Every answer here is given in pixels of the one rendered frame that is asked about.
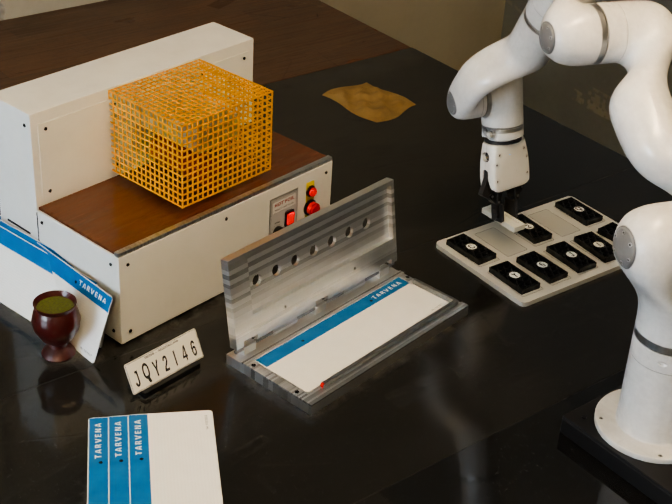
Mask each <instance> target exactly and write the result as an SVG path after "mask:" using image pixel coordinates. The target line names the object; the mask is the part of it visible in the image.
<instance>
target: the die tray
mask: <svg viewBox="0 0 672 504"><path fill-rule="evenodd" d="M570 197H572V196H567V197H564V198H561V199H558V200H555V201H552V202H549V203H546V204H543V205H541V206H538V207H535V208H532V209H529V210H526V211H523V212H520V213H518V215H519V214H523V215H525V216H526V217H528V218H529V219H531V220H532V221H534V222H535V223H537V224H538V225H540V226H541V227H543V228H544V229H546V230H547V231H549V232H551V233H552V239H549V240H546V241H543V242H540V243H537V244H533V243H532V242H530V241H529V240H527V239H526V238H524V237H523V236H521V235H520V234H519V233H517V232H515V233H513V232H512V231H510V230H508V229H507V228H505V227H504V226H502V225H500V224H499V223H497V222H496V221H494V222H491V223H488V224H486V225H483V226H480V227H477V228H474V229H471V230H468V231H465V232H462V233H460V234H463V233H464V234H466V235H467V236H469V237H471V238H472V239H474V240H475V241H477V242H479V243H480V244H482V245H484V246H485V247H487V248H488V249H490V250H492V251H493V252H495V253H496V259H493V260H491V261H488V262H486V263H483V264H481V265H477V264H476V263H474V262H473V261H471V260H470V259H468V258H466V257H465V256H463V255H462V254H460V253H459V252H457V251H455V250H454V249H452V248H451V247H449V246H448V245H446V241H447V239H450V238H452V237H455V236H458V235H460V234H457V235H454V236H451V237H448V238H445V239H442V240H439V241H437V245H436V248H437V249H438V250H440V251H441V252H443V253H444V254H446V255H447V256H449V257H450V258H451V259H453V260H454V261H456V262H457V263H459V264H460V265H461V266H463V267H464V268H466V269H467V270H469V271H470V272H472V273H473V274H474V275H476V276H477V277H479V278H480V279H482V280H483V281H484V282H486V283H487V284H489V285H490V286H492V287H493V288H495V289H496V290H497V291H499V292H500V293H502V294H503V295H505V296H506V297H508V298H509V299H510V300H512V301H513V302H515V303H516V304H518V305H519V306H522V307H527V306H529V305H532V304H534V303H537V302H539V301H542V300H544V299H547V298H549V297H552V296H554V295H557V294H559V293H562V292H564V291H567V290H569V289H572V288H574V287H577V286H579V285H582V284H584V283H587V282H589V281H592V280H594V279H597V278H599V277H602V276H604V275H607V274H609V273H612V272H614V271H617V270H619V269H621V267H620V266H619V264H618V262H617V261H616V260H613V261H610V262H607V263H604V262H603V261H601V260H600V259H599V258H597V257H596V256H594V255H593V254H591V253H590V252H588V251H587V250H585V249H584V248H583V247H581V246H580V245H578V244H577V243H575V242H574V236H578V235H581V234H584V233H587V232H591V231H592V232H594V233H595V234H597V235H598V236H600V237H601V238H603V239H604V240H606V241H607V242H609V243H610V244H612V245H613V241H611V240H609V239H607V238H605V237H604V236H602V235H600V234H598V233H597V232H598V228H600V227H602V226H605V225H607V224H609V223H611V222H614V223H616V224H619V223H617V222H615V221H614V220H612V219H610V218H609V217H607V216H605V215H603V214H602V213H600V212H598V211H597V210H595V209H593V208H592V207H590V206H588V205H586V204H585V203H583V202H581V201H580V200H578V199H576V198H574V197H573V198H574V199H576V200H578V201H579V202H581V203H582V204H584V205H586V206H587V207H589V208H591V209H592V210H594V211H596V212H597V213H599V214H601V215H602V216H603V219H602V221H600V222H597V223H594V224H591V225H588V226H585V225H583V224H582V223H580V222H579V221H577V220H575V219H574V218H572V217H571V216H569V215H567V214H566V213H564V212H562V211H561V210H559V209H558V208H556V207H555V203H556V202H558V201H561V200H564V199H567V198H570ZM562 241H565V242H567V243H568V244H570V245H571V246H573V247H574V248H576V249H577V250H579V251H580V252H582V253H583V254H585V255H586V256H588V257H589V258H591V259H592V260H594V261H595V262H597V263H596V267H595V268H592V269H589V270H586V271H584V272H581V273H577V272H575V271H574V270H573V269H571V268H570V267H568V266H567V265H565V264H564V263H562V262H561V261H559V260H558V259H556V258H555V257H553V256H552V255H551V254H549V253H548V252H546V247H547V246H550V245H553V244H556V243H559V242H562ZM532 251H535V252H537V253H539V254H540V255H542V256H543V257H545V258H547V259H548V260H550V261H551V262H553V263H554V264H556V265H558V266H559V267H561V268H562V269H564V270H565V271H567V272H568V276H567V277H566V278H564V279H561V280H559V281H556V282H554V283H551V284H549V283H548V282H546V281H545V280H543V279H542V278H540V277H538V276H537V275H535V274H534V273H532V272H531V271H529V270H528V269H526V268H525V267H523V266H522V265H520V264H519V263H517V262H516V259H517V257H518V256H521V255H524V254H526V253H529V252H532ZM505 261H509V262H510V263H512V264H513V265H515V266H516V267H518V268H519V269H521V270H522V271H524V272H525V273H526V274H528V275H529V276H531V277H532V278H534V279H535V280H537V281H538V282H540V288H539V289H536V290H533V291H531V292H528V293H525V294H523V295H521V294H519V293H518V292H517V291H515V290H514V289H512V288H511V287H509V286H508V285H507V284H505V283H504V282H502V281H501V280H499V279H498V278H497V277H495V276H494V275H492V274H491V273H490V272H489V267H491V266H493V265H496V264H499V263H502V262H505Z"/></svg>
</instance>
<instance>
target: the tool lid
mask: <svg viewBox="0 0 672 504"><path fill-rule="evenodd" d="M365 218H367V225H366V226H365V227H364V228H363V221H364V219H365ZM348 227H350V234H349V235H348V236H347V237H346V230H347V228H348ZM331 236H333V242H332V244H331V245H330V246H329V245H328V240H329V238H330V237H331ZM313 245H315V252H314V253H313V254H312V255H310V249H311V247H312V246H313ZM295 254H296V255H297V260H296V262H295V264H293V265H292V263H291V260H292V257H293V256H294V255H295ZM220 260H221V269H222V278H223V287H224V296H225V305H226V313H227V322H228V331H229V340H230V348H232V349H235V350H239V349H241V348H243V347H244V342H245V341H246V340H248V339H250V338H252V337H255V338H257V339H259V338H260V337H262V336H264V335H266V334H268V333H269V332H271V331H273V332H274V333H273V334H272V335H273V336H274V335H276V334H278V333H279V332H281V331H283V330H285V329H286V328H288V327H290V326H292V325H293V324H295V323H297V322H298V319H297V317H298V316H299V315H301V314H303V313H305V312H307V311H308V310H310V309H312V308H314V307H315V306H316V301H318V300H320V299H321V298H326V299H330V298H331V297H333V296H335V295H337V294H339V293H340V292H342V291H343V292H344V294H342V296H345V295H346V294H348V293H350V292H352V291H353V290H355V289H357V288H359V287H360V286H362V285H364V284H365V278H367V277H369V276H370V275H372V274H374V273H376V272H378V271H379V270H380V265H382V264H384V263H386V262H388V263H391V264H392V263H394V262H395V261H397V245H396V223H395V201H394V180H393V179H391V178H387V177H386V178H384V179H382V180H380V181H378V182H376V183H374V184H372V185H370V186H368V187H366V188H364V189H362V190H360V191H358V192H356V193H354V194H352V195H350V196H348V197H346V198H344V199H342V200H340V201H338V202H335V203H333V204H331V205H329V206H327V207H325V208H323V209H321V210H319V211H317V212H315V213H313V214H311V215H309V216H307V217H305V218H303V219H301V220H299V221H297V222H295V223H293V224H291V225H289V226H287V227H285V228H283V229H281V230H279V231H276V232H274V233H272V234H270V235H268V236H266V237H264V238H262V239H260V240H258V241H256V242H254V243H252V244H250V245H248V246H246V247H244V248H242V249H240V250H238V251H236V252H234V253H232V254H230V255H228V256H226V257H224V258H222V259H220ZM276 264H277V265H278V271H277V272H276V274H274V275H273V273H272V269H273V267H274V266H275V265H276ZM257 274H258V276H259V279H258V282H257V283H256V284H255V285H253V278H254V276H255V275H257Z"/></svg>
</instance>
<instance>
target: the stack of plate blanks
mask: <svg viewBox="0 0 672 504"><path fill-rule="evenodd" d="M108 418H109V417H96V418H90V419H89V420H88V470H87V504H108Z"/></svg>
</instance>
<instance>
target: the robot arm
mask: <svg viewBox="0 0 672 504"><path fill-rule="evenodd" d="M596 1H597V0H529V1H528V3H527V5H526V6H525V8H524V10H523V12H522V14H521V15H520V17H519V19H518V21H517V23H516V25H515V27H514V28H513V30H512V32H511V34H510V35H508V36H507V37H505V38H503V39H501V40H499V41H497V42H495V43H493V44H491V45H489V46H488V47H486V48H484V49H482V50H481V51H479V52H478V53H476V54H475V55H473V56H472V57H471V58H470V59H469V60H468V61H467V62H465V64H464V65H463V66H462V67H461V69H460V70H459V71H458V73H457V75H456V76H455V78H454V80H453V82H452V84H451V86H450V88H449V91H448V94H447V100H446V101H447V108H448V111H449V113H450V114H451V115H452V116H453V117H454V118H457V119H461V120H468V119H474V118H480V117H481V124H482V137H484V142H483V144H482V150H481V160H480V182H481V187H480V190H479V193H478V194H479V195H480V196H483V197H485V198H487V199H488V201H489V202H491V216H492V220H495V221H498V222H500V223H502V222H504V204H501V202H502V192H503V191H506V190H507V195H508V196H505V212H506V213H508V214H510V215H511V216H513V217H515V218H516V217H518V198H519V197H520V192H521V190H522V188H523V186H524V185H525V184H526V183H527V182H528V181H529V160H528V151H527V146H526V141H525V138H524V136H523V135H524V117H523V77H524V76H526V75H529V74H531V73H534V72H536V71H538V70H540V69H541V68H542V67H544V66H545V65H546V64H547V63H548V61H549V60H550V59H552V60H553V61H555V62H557V63H559V64H563V65H568V66H586V65H598V64H609V63H618V64H621V65H622V66H624V67H625V68H626V70H627V72H628V74H627V75H626V76H625V77H624V79H623V80H622V81H621V82H620V83H619V85H618V86H617V87H616V89H615V90H614V92H613V94H612V97H611V100H610V104H609V114H610V119H611V122H612V125H613V127H614V130H615V132H616V135H617V137H618V140H619V142H620V144H621V146H622V148H623V151H624V153H625V154H626V156H627V158H628V159H629V161H630V162H631V164H632V165H633V166H634V168H635V169H636V170H637V171H638V172H639V173H640V174H641V175H642V176H643V177H644V178H646V179H647V180H648V181H650V182H652V183H653V184H655V185H656V186H658V187H660V188H662V189H663V190H665V191H666V192H668V193H669V194H671V195H672V97H671V94H670V91H669V88H668V82H667V74H668V69H669V66H670V63H671V61H672V14H671V13H670V12H669V11H668V10H667V9H666V8H665V7H664V6H662V5H661V4H658V3H656V2H652V1H634V0H633V1H614V2H600V3H596ZM488 189H489V192H488ZM495 192H496V196H495V195H494V193H495ZM613 253H614V256H615V258H616V261H617V262H618V264H619V266H620V267H621V269H622V270H623V272H624V273H625V275H626V276H627V278H628V279H629V281H630V282H631V283H632V285H633V287H634V288H635V290H636V293H637V296H638V310H637V315H636V320H635V326H634V330H633V335H632V340H631V345H630V349H629V354H628V359H627V364H626V369H625V374H624V379H623V384H622V388H621V389H619V390H616V391H613V392H611V393H609V394H607V395H605V396H604V397H603V398H602V399H601V400H600V401H599V402H598V404H597V406H596V408H595V414H594V422H595V426H596V428H597V431H598V432H599V434H600V435H601V437H602V438H603V439H604V440H605V441H606V442H607V443H608V444H609V445H611V446H612V447H613V448H615V449H616V450H618V451H620V452H621V453H623V454H625V455H627V456H630V457H632V458H635V459H638V460H641V461H644V462H650V463H655V464H672V201H668V202H660V203H654V204H648V205H644V206H641V207H638V208H636V209H633V210H632V211H630V212H629V213H627V214H626V215H625V216H624V217H623V218H622V220H621V221H620V223H619V224H618V226H617V228H616V231H615V233H614V237H613Z"/></svg>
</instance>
